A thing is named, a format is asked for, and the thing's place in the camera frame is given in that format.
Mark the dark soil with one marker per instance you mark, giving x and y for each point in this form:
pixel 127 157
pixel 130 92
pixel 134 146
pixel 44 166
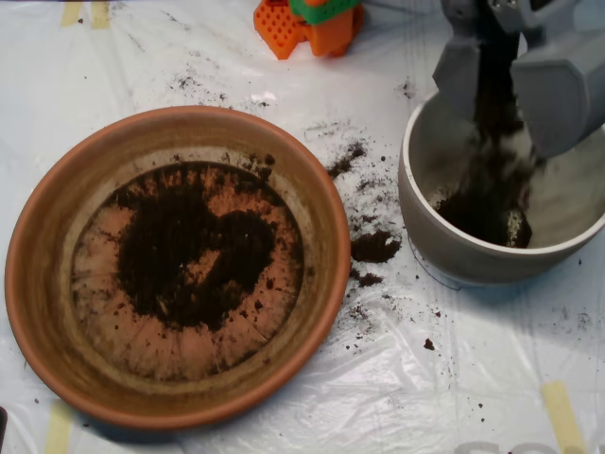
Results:
pixel 477 217
pixel 156 236

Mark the large spilled soil pile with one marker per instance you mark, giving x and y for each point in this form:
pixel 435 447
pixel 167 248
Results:
pixel 373 246

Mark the small spilled soil patch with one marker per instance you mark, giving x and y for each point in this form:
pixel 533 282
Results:
pixel 366 279

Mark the black object at edge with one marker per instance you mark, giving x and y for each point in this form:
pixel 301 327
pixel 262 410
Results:
pixel 3 425

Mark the terracotta saucer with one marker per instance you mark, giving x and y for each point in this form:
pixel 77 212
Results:
pixel 47 302

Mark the long spilled soil streak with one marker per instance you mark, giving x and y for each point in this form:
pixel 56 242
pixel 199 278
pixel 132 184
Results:
pixel 347 158

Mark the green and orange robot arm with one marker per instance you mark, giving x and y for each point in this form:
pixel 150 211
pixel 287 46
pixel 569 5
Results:
pixel 331 35

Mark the white ceramic pot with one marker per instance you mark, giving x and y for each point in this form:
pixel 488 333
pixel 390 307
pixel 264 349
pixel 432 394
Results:
pixel 472 265

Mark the tiny soil clump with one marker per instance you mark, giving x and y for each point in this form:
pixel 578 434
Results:
pixel 429 344

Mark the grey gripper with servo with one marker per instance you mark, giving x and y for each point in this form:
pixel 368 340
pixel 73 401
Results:
pixel 550 95

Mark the beige masking tape strip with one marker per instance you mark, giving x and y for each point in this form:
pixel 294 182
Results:
pixel 71 14
pixel 59 430
pixel 100 15
pixel 562 416

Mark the clear plastic sheet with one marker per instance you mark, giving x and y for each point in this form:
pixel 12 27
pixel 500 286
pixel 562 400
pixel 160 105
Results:
pixel 425 402

